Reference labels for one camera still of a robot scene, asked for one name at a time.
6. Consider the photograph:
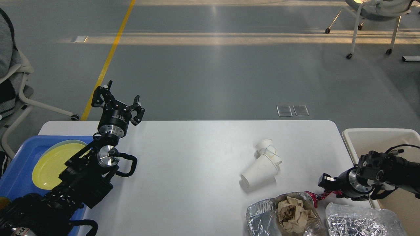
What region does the blue plastic tray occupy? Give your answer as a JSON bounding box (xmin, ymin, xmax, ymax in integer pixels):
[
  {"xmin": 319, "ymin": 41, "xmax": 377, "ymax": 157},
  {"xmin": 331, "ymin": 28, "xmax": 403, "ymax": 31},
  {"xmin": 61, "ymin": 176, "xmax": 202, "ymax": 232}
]
[{"xmin": 1, "ymin": 136, "xmax": 98, "ymax": 236}]

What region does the white office chair left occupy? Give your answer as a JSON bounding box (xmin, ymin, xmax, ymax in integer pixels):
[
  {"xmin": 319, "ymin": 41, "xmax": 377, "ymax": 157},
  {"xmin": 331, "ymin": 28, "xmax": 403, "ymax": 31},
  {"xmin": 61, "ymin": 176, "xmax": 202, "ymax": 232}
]
[{"xmin": 0, "ymin": 8, "xmax": 80, "ymax": 179}]

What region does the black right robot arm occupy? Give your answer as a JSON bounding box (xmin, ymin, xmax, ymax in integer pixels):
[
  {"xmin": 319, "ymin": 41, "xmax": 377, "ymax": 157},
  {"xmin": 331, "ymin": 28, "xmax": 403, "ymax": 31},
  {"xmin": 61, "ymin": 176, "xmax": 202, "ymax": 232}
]
[{"xmin": 311, "ymin": 144, "xmax": 420, "ymax": 203}]

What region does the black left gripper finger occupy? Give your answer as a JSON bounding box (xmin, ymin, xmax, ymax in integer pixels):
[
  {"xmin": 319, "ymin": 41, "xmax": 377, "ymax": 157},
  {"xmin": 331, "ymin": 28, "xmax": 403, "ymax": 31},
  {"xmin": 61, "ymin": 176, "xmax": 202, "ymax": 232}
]
[
  {"xmin": 91, "ymin": 80, "xmax": 120, "ymax": 110},
  {"xmin": 126, "ymin": 95, "xmax": 145, "ymax": 126}
]

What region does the small clear plastic lid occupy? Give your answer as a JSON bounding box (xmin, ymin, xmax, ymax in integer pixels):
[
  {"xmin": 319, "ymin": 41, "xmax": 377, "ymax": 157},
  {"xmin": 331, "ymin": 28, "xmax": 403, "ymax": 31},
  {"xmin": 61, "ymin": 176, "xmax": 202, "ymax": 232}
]
[
  {"xmin": 276, "ymin": 106, "xmax": 293, "ymax": 117},
  {"xmin": 293, "ymin": 106, "xmax": 309, "ymax": 116}
]

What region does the crumpled brown paper napkin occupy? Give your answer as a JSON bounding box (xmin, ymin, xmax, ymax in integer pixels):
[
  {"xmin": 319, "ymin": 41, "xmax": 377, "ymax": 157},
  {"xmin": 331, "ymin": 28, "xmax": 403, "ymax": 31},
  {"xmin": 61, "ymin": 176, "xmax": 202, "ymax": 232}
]
[{"xmin": 277, "ymin": 197, "xmax": 317, "ymax": 234}]

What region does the white paper cup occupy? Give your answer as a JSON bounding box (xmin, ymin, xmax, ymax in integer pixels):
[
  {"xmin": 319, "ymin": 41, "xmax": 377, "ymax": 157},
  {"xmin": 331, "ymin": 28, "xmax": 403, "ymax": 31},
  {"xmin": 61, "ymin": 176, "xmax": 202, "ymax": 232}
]
[{"xmin": 240, "ymin": 154, "xmax": 282, "ymax": 188}]

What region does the pale green plate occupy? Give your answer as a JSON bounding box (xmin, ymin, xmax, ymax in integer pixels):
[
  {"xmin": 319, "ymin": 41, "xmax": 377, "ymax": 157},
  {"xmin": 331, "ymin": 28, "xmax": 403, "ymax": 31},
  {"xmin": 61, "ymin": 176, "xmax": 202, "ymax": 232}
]
[{"xmin": 41, "ymin": 139, "xmax": 87, "ymax": 157}]

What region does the white bar on floor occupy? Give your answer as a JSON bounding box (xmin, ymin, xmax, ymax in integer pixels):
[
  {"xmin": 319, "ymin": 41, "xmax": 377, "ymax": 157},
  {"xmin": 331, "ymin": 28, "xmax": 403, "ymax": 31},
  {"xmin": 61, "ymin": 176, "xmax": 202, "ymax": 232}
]
[{"xmin": 402, "ymin": 56, "xmax": 420, "ymax": 62}]

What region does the aluminium foil sheet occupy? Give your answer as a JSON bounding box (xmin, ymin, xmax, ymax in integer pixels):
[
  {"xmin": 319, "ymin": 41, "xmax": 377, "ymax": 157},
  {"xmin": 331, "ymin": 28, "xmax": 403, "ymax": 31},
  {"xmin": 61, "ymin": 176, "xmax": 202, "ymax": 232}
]
[
  {"xmin": 325, "ymin": 203, "xmax": 407, "ymax": 236},
  {"xmin": 245, "ymin": 192, "xmax": 328, "ymax": 236}
]

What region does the clear plastic cup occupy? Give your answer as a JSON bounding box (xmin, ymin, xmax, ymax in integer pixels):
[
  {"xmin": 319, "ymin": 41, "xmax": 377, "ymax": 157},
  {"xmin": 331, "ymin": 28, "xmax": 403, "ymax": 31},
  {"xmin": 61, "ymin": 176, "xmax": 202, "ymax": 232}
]
[{"xmin": 255, "ymin": 139, "xmax": 282, "ymax": 166}]

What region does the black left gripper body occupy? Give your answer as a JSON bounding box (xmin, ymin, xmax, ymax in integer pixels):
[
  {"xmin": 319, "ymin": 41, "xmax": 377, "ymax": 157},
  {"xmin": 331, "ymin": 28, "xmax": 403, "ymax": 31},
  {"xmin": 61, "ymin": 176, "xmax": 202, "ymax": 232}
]
[{"xmin": 97, "ymin": 109, "xmax": 132, "ymax": 138}]

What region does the white plastic bin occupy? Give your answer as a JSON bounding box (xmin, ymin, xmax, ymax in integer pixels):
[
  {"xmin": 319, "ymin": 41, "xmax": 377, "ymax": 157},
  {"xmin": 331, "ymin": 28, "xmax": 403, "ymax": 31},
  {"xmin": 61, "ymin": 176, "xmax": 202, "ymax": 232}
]
[{"xmin": 342, "ymin": 128, "xmax": 420, "ymax": 236}]

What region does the white floor socket plate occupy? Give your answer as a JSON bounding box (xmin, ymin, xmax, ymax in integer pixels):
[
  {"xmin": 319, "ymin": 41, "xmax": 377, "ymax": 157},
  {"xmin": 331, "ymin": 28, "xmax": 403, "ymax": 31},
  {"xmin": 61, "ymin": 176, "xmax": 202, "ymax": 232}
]
[{"xmin": 73, "ymin": 35, "xmax": 88, "ymax": 42}]

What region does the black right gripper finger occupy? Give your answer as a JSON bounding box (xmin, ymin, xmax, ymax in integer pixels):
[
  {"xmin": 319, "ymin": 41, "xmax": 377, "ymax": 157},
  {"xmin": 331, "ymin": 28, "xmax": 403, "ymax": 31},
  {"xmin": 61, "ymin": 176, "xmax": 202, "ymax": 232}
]
[{"xmin": 318, "ymin": 173, "xmax": 337, "ymax": 192}]

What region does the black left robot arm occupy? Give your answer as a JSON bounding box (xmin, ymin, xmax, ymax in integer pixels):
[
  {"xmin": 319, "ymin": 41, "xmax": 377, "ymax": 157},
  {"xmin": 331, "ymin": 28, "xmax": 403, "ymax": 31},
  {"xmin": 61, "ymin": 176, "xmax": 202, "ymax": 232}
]
[{"xmin": 1, "ymin": 81, "xmax": 145, "ymax": 236}]

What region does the red foil candy wrapper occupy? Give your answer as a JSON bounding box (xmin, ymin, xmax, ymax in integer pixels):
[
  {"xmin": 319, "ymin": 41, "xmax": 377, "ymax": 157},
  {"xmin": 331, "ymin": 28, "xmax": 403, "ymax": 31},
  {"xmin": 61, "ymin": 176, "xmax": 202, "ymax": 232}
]
[{"xmin": 305, "ymin": 190, "xmax": 335, "ymax": 208}]

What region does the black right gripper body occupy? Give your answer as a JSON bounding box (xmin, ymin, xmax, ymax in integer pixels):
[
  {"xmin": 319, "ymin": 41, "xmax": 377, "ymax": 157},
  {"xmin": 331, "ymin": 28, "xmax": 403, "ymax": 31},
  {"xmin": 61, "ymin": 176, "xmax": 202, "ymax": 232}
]
[{"xmin": 334, "ymin": 167, "xmax": 373, "ymax": 201}]

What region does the white office chair right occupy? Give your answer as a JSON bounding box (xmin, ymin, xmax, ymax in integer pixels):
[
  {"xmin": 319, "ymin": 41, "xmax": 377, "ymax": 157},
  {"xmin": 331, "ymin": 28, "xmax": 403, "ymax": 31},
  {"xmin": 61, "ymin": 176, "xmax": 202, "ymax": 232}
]
[{"xmin": 325, "ymin": 0, "xmax": 413, "ymax": 60}]

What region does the yellow plate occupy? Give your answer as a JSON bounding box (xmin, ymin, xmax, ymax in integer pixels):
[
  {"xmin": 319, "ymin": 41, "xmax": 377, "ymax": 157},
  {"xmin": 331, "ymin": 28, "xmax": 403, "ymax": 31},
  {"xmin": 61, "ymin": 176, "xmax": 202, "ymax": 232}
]
[{"xmin": 32, "ymin": 144, "xmax": 84, "ymax": 190}]

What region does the dark teal mug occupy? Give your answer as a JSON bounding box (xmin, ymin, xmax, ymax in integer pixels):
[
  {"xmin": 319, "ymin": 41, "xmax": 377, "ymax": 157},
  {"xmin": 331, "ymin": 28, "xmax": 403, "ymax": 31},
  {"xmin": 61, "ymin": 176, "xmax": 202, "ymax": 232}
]
[{"xmin": 0, "ymin": 197, "xmax": 11, "ymax": 210}]

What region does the white office chair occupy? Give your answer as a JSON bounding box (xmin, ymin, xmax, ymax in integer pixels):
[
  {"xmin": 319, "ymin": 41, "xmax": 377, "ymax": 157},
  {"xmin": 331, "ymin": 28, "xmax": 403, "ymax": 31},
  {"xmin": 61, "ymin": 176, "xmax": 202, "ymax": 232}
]
[
  {"xmin": 0, "ymin": 8, "xmax": 80, "ymax": 179},
  {"xmin": 325, "ymin": 0, "xmax": 413, "ymax": 60}
]

